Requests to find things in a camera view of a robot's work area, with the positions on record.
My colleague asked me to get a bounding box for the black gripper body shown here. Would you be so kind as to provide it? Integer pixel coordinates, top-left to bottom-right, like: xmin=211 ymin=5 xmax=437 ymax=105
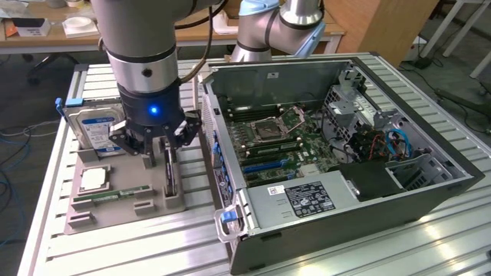
xmin=116 ymin=79 xmax=187 ymax=139

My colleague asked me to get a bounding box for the graphics card with metal bracket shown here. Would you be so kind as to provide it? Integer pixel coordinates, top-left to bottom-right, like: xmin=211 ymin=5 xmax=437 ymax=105
xmin=163 ymin=145 xmax=180 ymax=198

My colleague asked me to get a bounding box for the hard disk with blue carrier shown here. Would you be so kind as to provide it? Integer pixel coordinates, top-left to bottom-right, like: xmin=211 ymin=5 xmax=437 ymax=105
xmin=55 ymin=97 xmax=128 ymax=158

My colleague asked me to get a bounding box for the grey parts rack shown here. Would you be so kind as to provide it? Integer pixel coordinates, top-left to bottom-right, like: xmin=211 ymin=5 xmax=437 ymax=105
xmin=63 ymin=135 xmax=188 ymax=235

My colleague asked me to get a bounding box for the silver CPU chip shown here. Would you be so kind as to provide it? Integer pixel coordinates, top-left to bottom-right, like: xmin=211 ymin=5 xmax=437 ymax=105
xmin=79 ymin=168 xmax=112 ymax=192

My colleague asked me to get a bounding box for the green loose RAM stick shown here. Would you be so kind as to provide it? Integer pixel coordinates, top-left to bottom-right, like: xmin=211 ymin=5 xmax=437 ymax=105
xmin=73 ymin=185 xmax=151 ymax=202

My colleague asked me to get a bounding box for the installed RAM stick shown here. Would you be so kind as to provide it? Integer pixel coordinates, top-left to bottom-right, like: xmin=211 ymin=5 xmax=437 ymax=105
xmin=244 ymin=142 xmax=301 ymax=156

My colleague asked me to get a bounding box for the blue expansion slot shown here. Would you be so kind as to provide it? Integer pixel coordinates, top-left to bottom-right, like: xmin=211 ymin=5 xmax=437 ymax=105
xmin=241 ymin=160 xmax=288 ymax=174

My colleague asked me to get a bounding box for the green Dell motherboard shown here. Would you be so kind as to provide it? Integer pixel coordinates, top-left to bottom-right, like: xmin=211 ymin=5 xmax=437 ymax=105
xmin=220 ymin=97 xmax=339 ymax=187

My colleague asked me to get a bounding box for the black office chair base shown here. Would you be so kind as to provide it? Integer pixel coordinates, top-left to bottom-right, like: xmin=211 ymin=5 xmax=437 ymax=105
xmin=22 ymin=51 xmax=80 ymax=86

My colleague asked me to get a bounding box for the white square dish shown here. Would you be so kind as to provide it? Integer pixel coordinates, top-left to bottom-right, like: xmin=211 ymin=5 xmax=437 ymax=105
xmin=63 ymin=16 xmax=99 ymax=39

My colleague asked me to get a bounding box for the large silver finned heatsink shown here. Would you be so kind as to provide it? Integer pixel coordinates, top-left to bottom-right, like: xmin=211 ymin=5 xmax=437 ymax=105
xmin=299 ymin=163 xmax=321 ymax=177

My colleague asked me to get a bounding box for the white paper stack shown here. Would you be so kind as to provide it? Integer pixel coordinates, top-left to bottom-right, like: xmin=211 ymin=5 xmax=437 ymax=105
xmin=212 ymin=13 xmax=241 ymax=35

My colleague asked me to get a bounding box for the wooden desk with white legs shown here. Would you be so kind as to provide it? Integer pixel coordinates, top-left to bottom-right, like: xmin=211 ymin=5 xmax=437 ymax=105
xmin=0 ymin=0 xmax=345 ymax=55

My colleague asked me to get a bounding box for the silver perforated disk bay cage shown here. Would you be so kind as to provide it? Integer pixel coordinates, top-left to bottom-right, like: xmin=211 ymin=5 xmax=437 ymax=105
xmin=321 ymin=68 xmax=400 ymax=139

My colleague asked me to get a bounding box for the white box with black lid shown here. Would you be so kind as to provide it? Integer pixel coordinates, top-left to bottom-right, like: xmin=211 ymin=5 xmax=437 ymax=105
xmin=9 ymin=17 xmax=52 ymax=37

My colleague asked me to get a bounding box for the black plastic shroud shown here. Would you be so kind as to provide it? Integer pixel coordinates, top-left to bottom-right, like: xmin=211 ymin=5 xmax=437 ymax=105
xmin=336 ymin=162 xmax=407 ymax=202

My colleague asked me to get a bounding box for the clear plastic bag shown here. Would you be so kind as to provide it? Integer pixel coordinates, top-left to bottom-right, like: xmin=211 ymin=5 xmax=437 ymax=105
xmin=0 ymin=0 xmax=29 ymax=18

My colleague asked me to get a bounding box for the black open PC case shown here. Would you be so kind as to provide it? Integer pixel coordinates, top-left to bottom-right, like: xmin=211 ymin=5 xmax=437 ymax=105
xmin=191 ymin=56 xmax=487 ymax=275

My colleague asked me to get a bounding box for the wooden cabinet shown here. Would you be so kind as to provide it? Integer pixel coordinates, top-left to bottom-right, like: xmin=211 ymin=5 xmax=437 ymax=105
xmin=324 ymin=0 xmax=440 ymax=64

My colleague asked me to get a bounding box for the black floor stand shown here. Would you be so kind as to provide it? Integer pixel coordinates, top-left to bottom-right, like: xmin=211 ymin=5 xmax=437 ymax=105
xmin=435 ymin=87 xmax=491 ymax=114

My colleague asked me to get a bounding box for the CPU socket with metal frame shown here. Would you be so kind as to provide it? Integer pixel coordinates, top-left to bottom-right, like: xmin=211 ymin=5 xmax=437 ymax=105
xmin=279 ymin=106 xmax=308 ymax=135

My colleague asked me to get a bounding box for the blue floor cable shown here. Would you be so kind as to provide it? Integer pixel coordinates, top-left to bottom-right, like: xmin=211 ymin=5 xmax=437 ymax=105
xmin=0 ymin=135 xmax=32 ymax=248

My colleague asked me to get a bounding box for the dark arm cable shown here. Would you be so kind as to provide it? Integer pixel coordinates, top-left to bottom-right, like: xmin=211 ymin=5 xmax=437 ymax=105
xmin=175 ymin=0 xmax=231 ymax=85

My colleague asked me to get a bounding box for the red and black wire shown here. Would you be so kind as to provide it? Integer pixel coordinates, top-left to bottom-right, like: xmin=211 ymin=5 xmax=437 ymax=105
xmin=365 ymin=134 xmax=384 ymax=161

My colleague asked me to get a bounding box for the blue disk wire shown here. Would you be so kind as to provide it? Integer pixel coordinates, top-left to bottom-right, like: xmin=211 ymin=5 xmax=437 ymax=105
xmin=384 ymin=128 xmax=415 ymax=158

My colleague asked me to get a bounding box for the silver slanted disk bay bracket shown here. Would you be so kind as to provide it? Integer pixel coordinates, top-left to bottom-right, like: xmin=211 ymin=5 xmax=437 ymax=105
xmin=385 ymin=154 xmax=453 ymax=192

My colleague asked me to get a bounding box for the white wall device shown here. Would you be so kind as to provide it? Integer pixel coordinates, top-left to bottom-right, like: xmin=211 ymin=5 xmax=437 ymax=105
xmin=412 ymin=36 xmax=428 ymax=55

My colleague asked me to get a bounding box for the white table frame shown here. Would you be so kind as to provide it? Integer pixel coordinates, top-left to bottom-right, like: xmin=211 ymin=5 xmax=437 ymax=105
xmin=420 ymin=0 xmax=491 ymax=79

